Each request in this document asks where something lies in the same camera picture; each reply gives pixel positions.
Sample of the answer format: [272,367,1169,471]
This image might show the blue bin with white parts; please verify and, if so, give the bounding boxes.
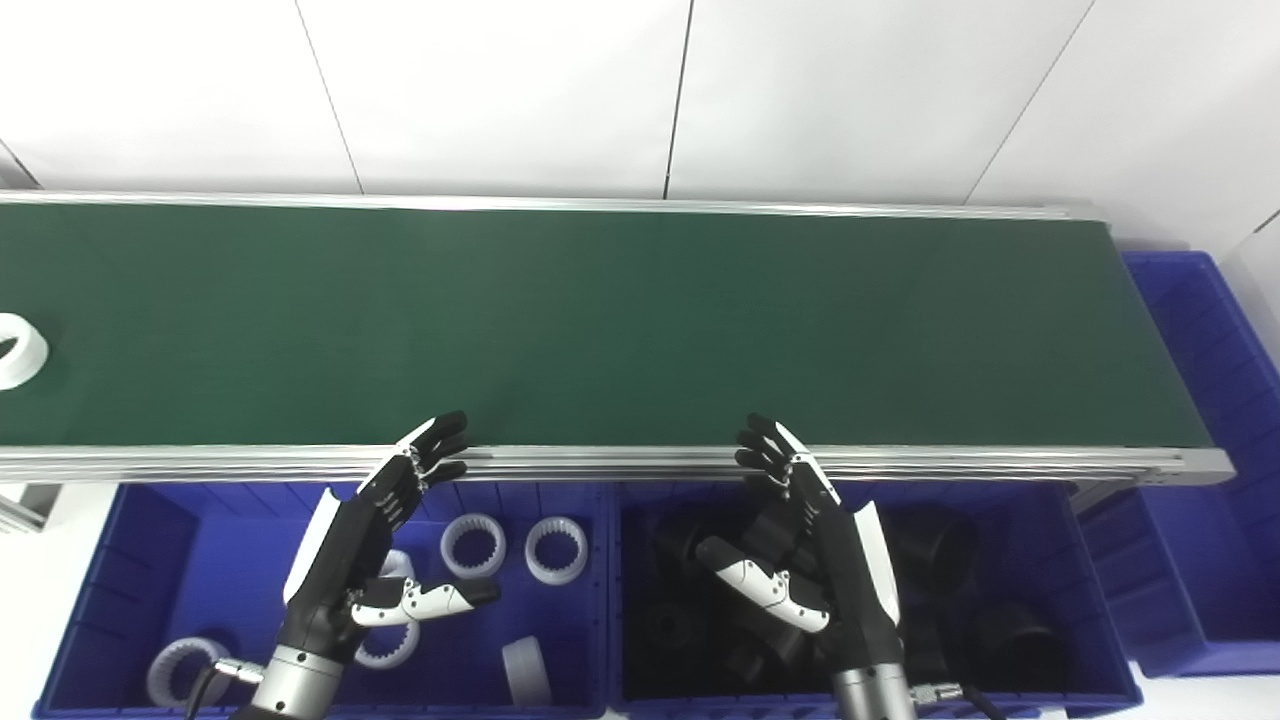
[32,482,613,720]

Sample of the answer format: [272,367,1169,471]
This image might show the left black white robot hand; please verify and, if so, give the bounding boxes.
[278,410,501,666]

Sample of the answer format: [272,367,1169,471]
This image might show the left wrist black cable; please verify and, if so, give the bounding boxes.
[185,655,266,720]

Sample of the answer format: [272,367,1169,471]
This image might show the black cylindrical part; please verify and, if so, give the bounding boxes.
[655,512,746,581]
[895,590,961,681]
[965,600,1066,691]
[630,595,721,671]
[720,640,811,691]
[885,505,981,601]

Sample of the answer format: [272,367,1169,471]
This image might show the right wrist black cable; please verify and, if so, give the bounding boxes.
[905,680,1006,720]

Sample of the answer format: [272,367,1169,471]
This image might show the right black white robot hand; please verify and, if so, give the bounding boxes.
[695,413,906,673]

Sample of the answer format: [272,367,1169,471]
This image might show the large empty blue bin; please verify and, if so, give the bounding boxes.
[1075,250,1280,679]

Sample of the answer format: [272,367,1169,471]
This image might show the blue bin with black parts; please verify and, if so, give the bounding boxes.
[608,480,1144,720]

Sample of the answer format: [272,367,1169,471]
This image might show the green conveyor belt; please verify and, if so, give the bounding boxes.
[0,190,1237,533]
[0,203,1217,449]

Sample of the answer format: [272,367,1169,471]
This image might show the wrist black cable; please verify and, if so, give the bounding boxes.
[185,655,266,720]
[905,680,1006,720]

